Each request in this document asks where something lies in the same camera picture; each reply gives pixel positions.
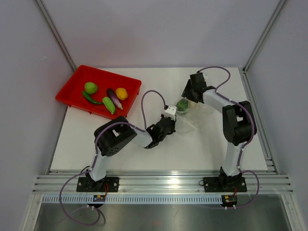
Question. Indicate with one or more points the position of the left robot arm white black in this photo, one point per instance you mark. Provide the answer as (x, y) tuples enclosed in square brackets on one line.
[(111, 138)]

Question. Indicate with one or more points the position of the yellow fake lemon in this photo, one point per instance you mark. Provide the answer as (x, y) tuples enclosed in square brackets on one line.
[(121, 93)]

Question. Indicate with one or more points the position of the red plastic tray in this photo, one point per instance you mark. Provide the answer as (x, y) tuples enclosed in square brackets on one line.
[(71, 93)]

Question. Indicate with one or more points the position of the light green fake guava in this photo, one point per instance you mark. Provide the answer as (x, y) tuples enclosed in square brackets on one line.
[(90, 87)]

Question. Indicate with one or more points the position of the dark green fake cucumber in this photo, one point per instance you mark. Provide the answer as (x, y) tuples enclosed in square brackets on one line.
[(89, 99)]

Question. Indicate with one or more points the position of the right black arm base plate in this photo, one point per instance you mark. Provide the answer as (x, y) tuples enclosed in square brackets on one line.
[(212, 184)]

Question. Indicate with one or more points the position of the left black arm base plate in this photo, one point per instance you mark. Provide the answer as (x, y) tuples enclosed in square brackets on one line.
[(108, 184)]

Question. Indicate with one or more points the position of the dark green fake pepper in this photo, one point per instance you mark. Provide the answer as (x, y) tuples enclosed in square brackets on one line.
[(182, 106)]

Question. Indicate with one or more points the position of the right aluminium corner post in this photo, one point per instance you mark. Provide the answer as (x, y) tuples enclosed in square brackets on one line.
[(265, 33)]

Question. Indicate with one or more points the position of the aluminium mounting rail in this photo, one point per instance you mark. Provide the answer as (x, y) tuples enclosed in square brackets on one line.
[(162, 182)]

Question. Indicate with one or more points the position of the purple fake eggplant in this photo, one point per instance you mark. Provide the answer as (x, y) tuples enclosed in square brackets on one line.
[(112, 95)]

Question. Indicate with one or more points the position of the white slotted cable duct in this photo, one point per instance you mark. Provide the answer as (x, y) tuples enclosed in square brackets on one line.
[(133, 199)]

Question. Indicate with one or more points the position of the left aluminium corner post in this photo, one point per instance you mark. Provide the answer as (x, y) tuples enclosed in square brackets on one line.
[(51, 25)]

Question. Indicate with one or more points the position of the clear zip top bag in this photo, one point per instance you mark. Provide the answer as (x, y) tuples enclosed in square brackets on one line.
[(193, 118)]

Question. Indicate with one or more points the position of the light green fake lime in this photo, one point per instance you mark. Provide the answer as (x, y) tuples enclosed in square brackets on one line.
[(109, 105)]

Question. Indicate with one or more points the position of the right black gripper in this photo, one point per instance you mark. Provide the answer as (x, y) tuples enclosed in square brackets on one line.
[(186, 92)]

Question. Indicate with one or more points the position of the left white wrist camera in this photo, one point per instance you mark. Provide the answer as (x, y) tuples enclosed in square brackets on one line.
[(170, 112)]

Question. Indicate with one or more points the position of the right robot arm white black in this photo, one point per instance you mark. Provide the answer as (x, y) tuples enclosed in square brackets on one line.
[(239, 128)]

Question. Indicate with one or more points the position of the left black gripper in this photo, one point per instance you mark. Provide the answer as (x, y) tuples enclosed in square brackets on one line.
[(173, 122)]

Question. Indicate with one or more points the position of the aluminium corner post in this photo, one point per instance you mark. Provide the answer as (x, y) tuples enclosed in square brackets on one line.
[(51, 25), (265, 33)]

